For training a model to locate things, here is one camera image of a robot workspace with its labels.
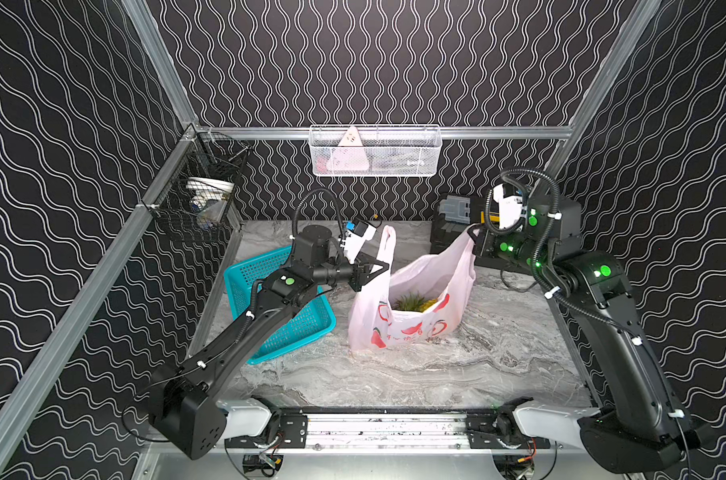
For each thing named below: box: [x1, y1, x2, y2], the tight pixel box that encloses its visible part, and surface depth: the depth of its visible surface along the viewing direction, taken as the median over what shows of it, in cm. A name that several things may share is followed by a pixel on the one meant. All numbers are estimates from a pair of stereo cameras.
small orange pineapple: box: [392, 291, 439, 313], surface depth 92 cm
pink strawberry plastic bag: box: [349, 225, 477, 351], surface depth 74 cm
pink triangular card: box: [326, 126, 370, 171], surface depth 92 cm
